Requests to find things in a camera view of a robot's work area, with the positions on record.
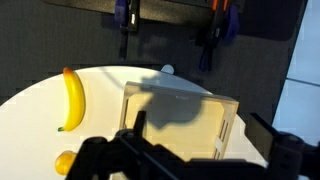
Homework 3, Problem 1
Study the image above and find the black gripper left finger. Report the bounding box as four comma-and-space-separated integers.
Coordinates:
66, 110, 188, 180

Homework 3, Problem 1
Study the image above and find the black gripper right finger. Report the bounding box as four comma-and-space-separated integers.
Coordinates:
246, 113, 320, 180

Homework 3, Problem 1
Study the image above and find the yellow banana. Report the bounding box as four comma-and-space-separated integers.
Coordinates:
57, 67, 87, 133

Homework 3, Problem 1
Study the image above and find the shallow wooden box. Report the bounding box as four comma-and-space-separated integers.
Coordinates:
118, 80, 240, 162

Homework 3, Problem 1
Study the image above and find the small yellow lemon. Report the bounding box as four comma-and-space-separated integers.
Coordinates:
54, 150, 79, 176

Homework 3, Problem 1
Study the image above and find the blue handled bar clamp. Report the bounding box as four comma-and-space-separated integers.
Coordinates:
113, 0, 141, 62
198, 0, 241, 73

